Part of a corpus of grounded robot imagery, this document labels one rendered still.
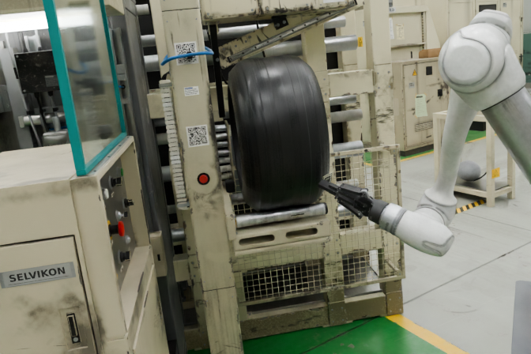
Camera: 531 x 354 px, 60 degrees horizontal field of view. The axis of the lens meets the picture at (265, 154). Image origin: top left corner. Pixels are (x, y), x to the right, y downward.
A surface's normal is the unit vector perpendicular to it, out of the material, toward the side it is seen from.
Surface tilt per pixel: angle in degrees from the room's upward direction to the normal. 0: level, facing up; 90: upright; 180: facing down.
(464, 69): 88
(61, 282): 90
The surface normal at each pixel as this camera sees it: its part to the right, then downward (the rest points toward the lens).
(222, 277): 0.15, 0.18
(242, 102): -0.62, -0.22
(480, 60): -0.63, 0.20
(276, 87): 0.04, -0.50
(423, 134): 0.51, 0.12
